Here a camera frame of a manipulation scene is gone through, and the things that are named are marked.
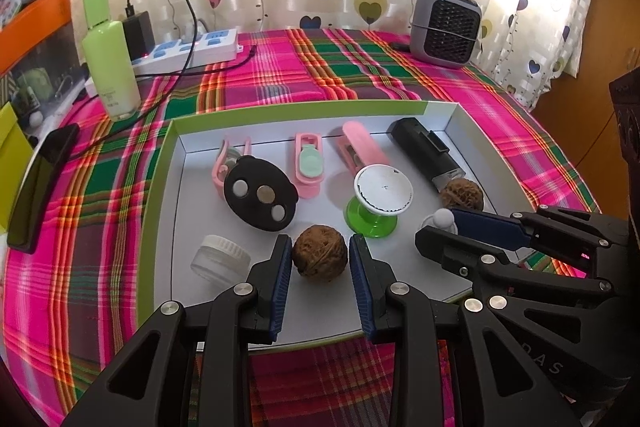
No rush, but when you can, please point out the brown walnut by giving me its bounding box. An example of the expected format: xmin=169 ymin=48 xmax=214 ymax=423
xmin=292 ymin=225 xmax=347 ymax=282
xmin=439 ymin=178 xmax=484 ymax=211

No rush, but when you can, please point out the black oval button case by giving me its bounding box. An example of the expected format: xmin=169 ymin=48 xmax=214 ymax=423
xmin=224 ymin=155 xmax=298 ymax=232

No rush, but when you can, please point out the green white spool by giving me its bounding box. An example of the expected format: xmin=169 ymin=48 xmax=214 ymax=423
xmin=344 ymin=164 xmax=414 ymax=239

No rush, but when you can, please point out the pink clip with green disc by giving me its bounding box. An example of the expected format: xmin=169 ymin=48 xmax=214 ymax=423
xmin=294 ymin=132 xmax=324 ymax=199

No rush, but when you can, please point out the white shallow box tray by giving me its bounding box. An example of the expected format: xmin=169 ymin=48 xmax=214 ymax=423
xmin=137 ymin=101 xmax=532 ymax=321

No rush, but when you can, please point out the black rectangular device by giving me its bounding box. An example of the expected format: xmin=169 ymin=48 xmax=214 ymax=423
xmin=390 ymin=117 xmax=465 ymax=192

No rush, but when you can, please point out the grey portable heater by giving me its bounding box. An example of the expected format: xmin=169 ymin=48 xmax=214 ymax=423
xmin=409 ymin=0 xmax=482 ymax=68

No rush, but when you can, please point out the black smartphone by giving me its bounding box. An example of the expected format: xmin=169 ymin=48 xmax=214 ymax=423
xmin=6 ymin=124 xmax=80 ymax=254

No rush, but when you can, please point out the white blue power strip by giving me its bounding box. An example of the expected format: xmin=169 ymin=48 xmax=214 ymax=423
xmin=131 ymin=28 xmax=241 ymax=76

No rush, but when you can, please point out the yellow-green box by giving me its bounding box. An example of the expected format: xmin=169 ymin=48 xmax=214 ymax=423
xmin=0 ymin=103 xmax=32 ymax=234

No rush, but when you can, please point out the black power adapter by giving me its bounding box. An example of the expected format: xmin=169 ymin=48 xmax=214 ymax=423
xmin=122 ymin=11 xmax=155 ymax=61

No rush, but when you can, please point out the green lotion bottle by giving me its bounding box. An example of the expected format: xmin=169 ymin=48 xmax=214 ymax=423
xmin=81 ymin=0 xmax=141 ymax=121

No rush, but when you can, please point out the orange storage box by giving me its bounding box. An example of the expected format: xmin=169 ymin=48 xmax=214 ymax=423
xmin=0 ymin=0 xmax=72 ymax=75

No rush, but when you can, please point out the black charging cable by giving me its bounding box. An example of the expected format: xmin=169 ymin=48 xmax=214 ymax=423
xmin=69 ymin=0 xmax=260 ymax=158

